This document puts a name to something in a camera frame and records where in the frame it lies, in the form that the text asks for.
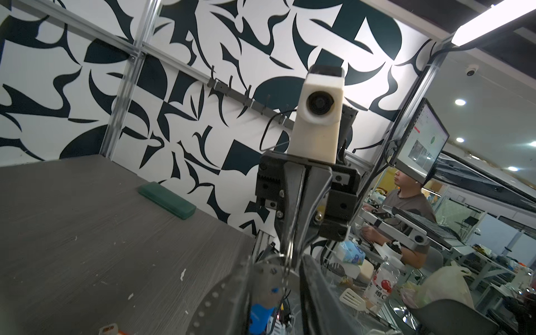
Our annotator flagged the monitor showing interface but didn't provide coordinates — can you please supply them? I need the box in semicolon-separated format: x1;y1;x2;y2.
390;98;449;185

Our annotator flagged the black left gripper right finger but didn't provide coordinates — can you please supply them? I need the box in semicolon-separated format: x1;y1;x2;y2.
299;255;360;335

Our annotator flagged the black wall hook rail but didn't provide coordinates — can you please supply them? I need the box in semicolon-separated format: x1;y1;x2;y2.
207;65;294;130

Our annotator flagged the blue key tag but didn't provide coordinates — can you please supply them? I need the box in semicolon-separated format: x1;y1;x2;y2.
248;304;276;335

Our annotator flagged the plastic drink bottle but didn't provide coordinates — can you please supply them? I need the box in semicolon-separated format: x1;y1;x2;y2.
364;260;400;309

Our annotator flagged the green rectangular plastic case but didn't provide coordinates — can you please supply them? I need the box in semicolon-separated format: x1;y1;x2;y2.
137;181;197;220

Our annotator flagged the metal keyring with keys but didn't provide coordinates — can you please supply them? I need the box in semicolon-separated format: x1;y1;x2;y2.
247;255;298;334

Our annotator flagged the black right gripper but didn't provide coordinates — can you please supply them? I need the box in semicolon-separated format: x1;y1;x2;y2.
255;151;361;268

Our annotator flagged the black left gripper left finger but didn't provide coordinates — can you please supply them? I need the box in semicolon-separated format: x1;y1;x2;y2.
186;259;253;335

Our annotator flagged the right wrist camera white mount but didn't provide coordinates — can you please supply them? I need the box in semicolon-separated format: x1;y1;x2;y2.
287;64;344;164

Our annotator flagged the white plastic bag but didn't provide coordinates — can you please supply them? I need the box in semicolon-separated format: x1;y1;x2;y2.
400;261;475;309

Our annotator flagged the grey chair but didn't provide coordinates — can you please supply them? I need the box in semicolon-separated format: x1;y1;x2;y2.
408;300;499;335

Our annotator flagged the person in grey shirt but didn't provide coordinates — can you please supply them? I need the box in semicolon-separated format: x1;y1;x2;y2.
361;169;438;269

